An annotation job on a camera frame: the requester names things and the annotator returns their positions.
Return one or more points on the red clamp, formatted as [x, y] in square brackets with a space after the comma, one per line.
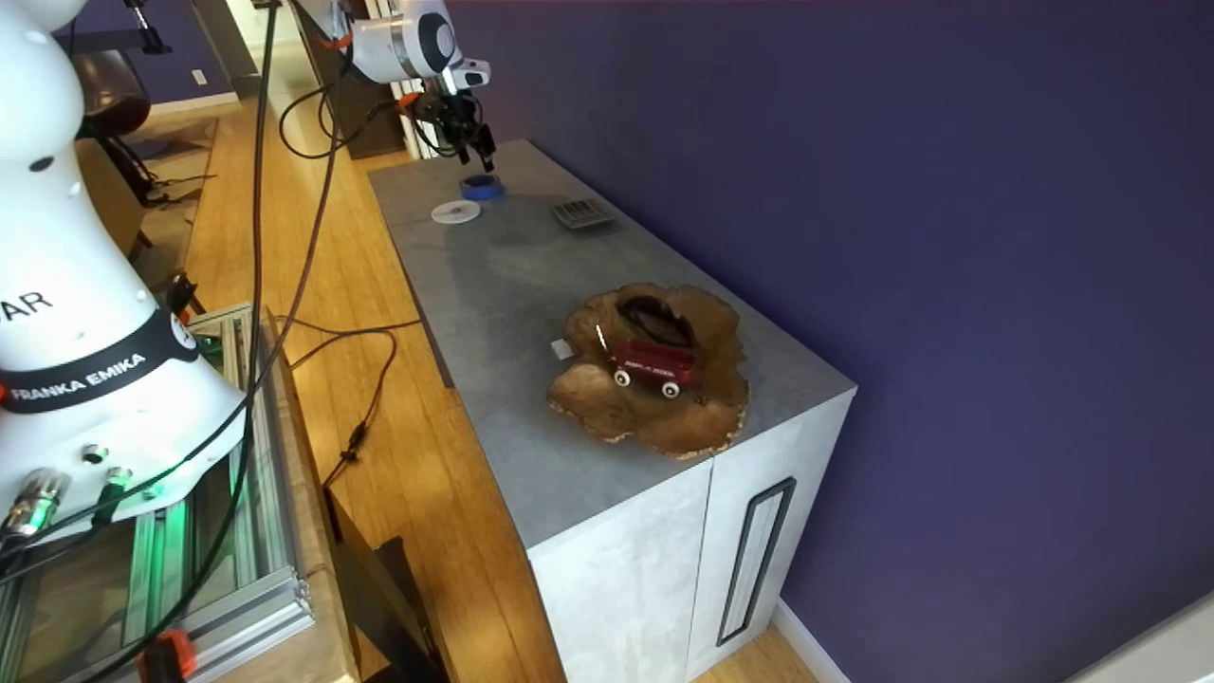
[170, 653]

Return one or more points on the grey calculator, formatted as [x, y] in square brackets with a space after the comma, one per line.
[583, 215]

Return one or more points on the white compact disc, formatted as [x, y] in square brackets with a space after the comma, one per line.
[456, 215]

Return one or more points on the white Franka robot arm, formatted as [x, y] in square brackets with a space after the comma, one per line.
[76, 250]

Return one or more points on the red toy wagon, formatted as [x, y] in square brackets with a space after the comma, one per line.
[645, 362]

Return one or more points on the brown wooden tray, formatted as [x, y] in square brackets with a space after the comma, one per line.
[658, 422]

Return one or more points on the white wall outlet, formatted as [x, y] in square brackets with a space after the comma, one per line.
[200, 76]

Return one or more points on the black office chair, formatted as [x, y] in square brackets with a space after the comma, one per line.
[116, 96]

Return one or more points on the black camera stand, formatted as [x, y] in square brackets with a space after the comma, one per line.
[147, 25]

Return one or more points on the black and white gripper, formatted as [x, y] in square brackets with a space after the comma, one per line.
[466, 83]

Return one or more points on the small white block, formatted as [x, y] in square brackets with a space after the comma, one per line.
[565, 345]

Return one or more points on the grey cabinet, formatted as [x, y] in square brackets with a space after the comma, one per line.
[508, 328]

